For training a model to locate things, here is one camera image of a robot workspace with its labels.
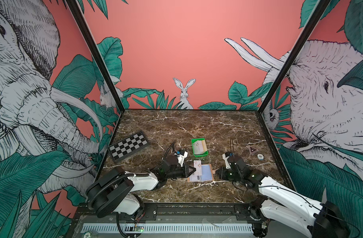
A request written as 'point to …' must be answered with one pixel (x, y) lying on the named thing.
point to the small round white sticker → (260, 156)
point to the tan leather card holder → (207, 175)
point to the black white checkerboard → (124, 147)
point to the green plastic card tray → (205, 154)
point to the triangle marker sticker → (252, 150)
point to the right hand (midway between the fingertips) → (214, 171)
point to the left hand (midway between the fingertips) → (197, 169)
